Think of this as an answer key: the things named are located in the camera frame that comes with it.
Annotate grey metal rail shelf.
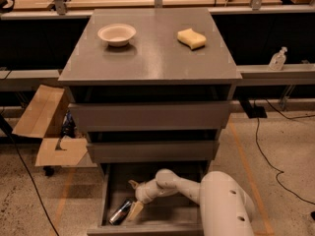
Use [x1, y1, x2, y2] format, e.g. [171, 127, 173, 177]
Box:
[0, 63, 315, 91]

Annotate grey drawer cabinet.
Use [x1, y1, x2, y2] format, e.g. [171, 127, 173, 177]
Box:
[58, 7, 243, 179]

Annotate white paper bowl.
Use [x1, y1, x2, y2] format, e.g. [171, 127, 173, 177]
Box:
[97, 24, 136, 47]

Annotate black floor cable right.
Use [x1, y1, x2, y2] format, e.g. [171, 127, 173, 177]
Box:
[253, 98, 315, 207]

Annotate black floor cable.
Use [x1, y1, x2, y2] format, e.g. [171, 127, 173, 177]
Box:
[0, 113, 61, 236]
[253, 98, 315, 207]

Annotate grey open bottom drawer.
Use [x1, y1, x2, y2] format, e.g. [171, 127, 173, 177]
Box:
[87, 161, 207, 236]

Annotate black floor cable left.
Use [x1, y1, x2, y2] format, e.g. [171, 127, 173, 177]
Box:
[0, 113, 61, 236]

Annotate open cardboard box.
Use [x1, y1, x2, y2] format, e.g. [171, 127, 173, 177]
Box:
[13, 85, 92, 167]

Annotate black headphones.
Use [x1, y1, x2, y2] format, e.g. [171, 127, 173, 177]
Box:
[0, 0, 15, 14]

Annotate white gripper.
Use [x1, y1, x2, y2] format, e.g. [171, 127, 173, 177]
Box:
[127, 180, 163, 221]

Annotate grey top drawer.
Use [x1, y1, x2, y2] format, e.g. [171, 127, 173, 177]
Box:
[69, 101, 229, 132]

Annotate clear sanitizer pump bottle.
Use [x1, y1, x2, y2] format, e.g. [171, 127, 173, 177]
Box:
[269, 46, 287, 71]

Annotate yellow sponge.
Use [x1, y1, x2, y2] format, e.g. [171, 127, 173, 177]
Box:
[177, 29, 207, 50]

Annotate grey middle drawer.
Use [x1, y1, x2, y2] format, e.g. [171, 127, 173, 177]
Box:
[87, 141, 219, 163]

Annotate silver blue redbull can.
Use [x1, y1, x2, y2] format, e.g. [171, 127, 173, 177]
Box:
[108, 199, 133, 225]

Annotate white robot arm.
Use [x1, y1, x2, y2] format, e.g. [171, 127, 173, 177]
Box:
[127, 169, 255, 236]

